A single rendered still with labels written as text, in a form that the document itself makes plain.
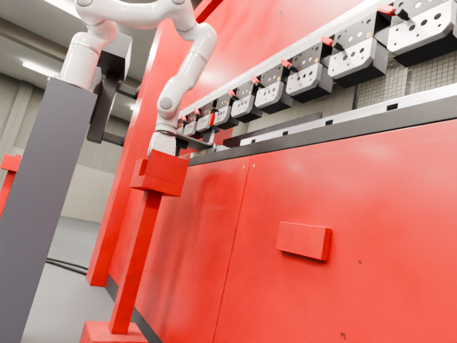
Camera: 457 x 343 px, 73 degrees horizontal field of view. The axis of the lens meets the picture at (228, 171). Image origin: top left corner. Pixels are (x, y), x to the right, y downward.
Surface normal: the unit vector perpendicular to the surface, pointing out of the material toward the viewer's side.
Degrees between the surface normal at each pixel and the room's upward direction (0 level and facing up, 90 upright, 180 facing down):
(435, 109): 90
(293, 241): 90
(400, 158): 90
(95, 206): 90
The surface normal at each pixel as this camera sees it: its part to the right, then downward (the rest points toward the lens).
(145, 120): 0.51, -0.06
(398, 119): -0.84, -0.27
